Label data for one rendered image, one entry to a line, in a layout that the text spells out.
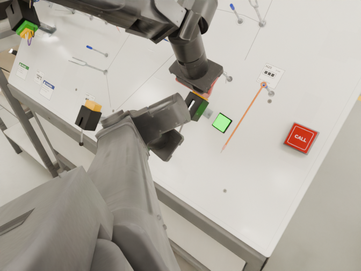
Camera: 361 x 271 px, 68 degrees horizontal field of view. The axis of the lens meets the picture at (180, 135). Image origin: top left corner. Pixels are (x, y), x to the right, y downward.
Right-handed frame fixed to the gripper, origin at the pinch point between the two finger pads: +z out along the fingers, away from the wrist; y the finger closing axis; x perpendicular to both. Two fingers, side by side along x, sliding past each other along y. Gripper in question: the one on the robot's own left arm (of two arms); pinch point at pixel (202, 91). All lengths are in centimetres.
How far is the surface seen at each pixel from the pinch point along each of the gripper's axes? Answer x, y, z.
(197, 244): 32, -14, 44
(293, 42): -21.2, -10.7, -0.9
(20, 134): 60, 128, 80
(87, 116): 21.9, 26.5, 5.6
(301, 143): -2.1, -24.5, 3.3
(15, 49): 19, 115, 30
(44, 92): 25, 61, 17
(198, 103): 3.3, -1.6, -0.7
